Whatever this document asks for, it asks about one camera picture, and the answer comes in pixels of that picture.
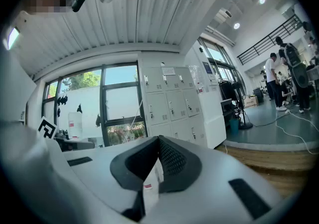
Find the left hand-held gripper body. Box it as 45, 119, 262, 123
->
37, 115, 95, 153

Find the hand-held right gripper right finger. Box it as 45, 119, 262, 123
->
146, 135, 300, 224

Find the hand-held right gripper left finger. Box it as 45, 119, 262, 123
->
62, 135, 160, 223

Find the grey metal locker cabinet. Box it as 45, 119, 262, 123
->
141, 66, 208, 145

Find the blue waste bin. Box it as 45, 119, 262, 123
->
229, 117, 240, 136

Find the white block counter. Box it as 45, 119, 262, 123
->
198, 86, 227, 149

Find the black standing fan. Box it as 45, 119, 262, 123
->
231, 68, 254, 130

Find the cardboard box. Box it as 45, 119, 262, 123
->
243, 95, 259, 108

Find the long ceiling tube light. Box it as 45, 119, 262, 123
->
7, 26, 20, 51

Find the grey black backpack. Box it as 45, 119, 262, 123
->
284, 43, 310, 89

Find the black metal railing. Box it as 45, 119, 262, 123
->
236, 13, 304, 66

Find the white air conditioner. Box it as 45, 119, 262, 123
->
214, 8, 233, 23

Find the black window frame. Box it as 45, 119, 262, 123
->
41, 61, 148, 147

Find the white floor cable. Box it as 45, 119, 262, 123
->
275, 110, 319, 155

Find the black head-mounted camera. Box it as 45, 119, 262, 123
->
71, 0, 90, 13

